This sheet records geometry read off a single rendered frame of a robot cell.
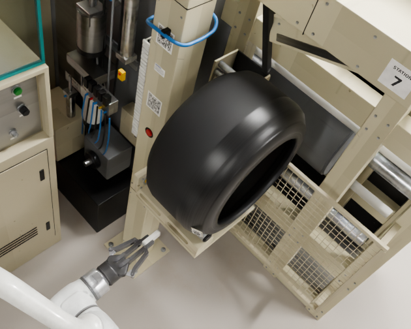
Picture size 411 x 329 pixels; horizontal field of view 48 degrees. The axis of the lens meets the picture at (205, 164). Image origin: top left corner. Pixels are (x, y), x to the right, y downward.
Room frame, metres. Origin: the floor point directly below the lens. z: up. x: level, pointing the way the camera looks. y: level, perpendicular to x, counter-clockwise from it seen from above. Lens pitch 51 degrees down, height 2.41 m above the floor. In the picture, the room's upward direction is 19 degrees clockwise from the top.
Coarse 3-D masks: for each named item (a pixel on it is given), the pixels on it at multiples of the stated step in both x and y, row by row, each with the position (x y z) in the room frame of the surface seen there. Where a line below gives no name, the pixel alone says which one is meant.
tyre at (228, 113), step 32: (192, 96) 1.06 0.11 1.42; (224, 96) 1.06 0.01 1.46; (256, 96) 1.10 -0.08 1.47; (192, 128) 0.95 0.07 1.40; (224, 128) 0.95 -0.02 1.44; (256, 128) 0.98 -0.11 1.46; (288, 128) 1.05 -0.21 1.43; (160, 160) 0.88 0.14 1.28; (192, 160) 0.87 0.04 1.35; (224, 160) 0.87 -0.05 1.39; (256, 160) 0.92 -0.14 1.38; (288, 160) 1.18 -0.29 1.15; (160, 192) 0.85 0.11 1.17; (192, 192) 0.81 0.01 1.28; (224, 192) 0.83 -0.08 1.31; (256, 192) 1.10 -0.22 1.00; (192, 224) 0.79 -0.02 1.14; (224, 224) 0.91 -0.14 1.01
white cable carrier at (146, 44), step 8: (144, 40) 1.22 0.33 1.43; (144, 48) 1.23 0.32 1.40; (144, 56) 1.22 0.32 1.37; (144, 64) 1.22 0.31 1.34; (144, 72) 1.22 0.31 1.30; (144, 80) 1.21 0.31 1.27; (136, 96) 1.23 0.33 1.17; (136, 104) 1.22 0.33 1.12; (136, 112) 1.22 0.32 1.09; (136, 120) 1.22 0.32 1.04; (136, 128) 1.21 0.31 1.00; (136, 136) 1.21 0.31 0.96
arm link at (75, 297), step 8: (80, 280) 0.54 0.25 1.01; (64, 288) 0.51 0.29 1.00; (72, 288) 0.51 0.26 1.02; (80, 288) 0.52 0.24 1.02; (88, 288) 0.53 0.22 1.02; (56, 296) 0.48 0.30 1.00; (64, 296) 0.48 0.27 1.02; (72, 296) 0.48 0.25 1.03; (80, 296) 0.49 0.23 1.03; (88, 296) 0.50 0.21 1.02; (56, 304) 0.45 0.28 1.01; (64, 304) 0.46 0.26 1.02; (72, 304) 0.46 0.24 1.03; (80, 304) 0.47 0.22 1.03; (88, 304) 0.48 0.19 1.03; (96, 304) 0.49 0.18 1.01; (72, 312) 0.44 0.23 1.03; (80, 312) 0.44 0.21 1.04
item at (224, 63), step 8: (224, 56) 1.58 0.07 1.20; (232, 56) 1.63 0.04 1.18; (240, 56) 1.64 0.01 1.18; (216, 64) 1.54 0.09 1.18; (224, 64) 1.54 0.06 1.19; (232, 64) 1.65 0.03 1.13; (240, 64) 1.64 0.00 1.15; (248, 64) 1.62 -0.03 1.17; (256, 64) 1.60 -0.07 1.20; (216, 72) 1.53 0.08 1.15; (224, 72) 1.61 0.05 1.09; (256, 72) 1.59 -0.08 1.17
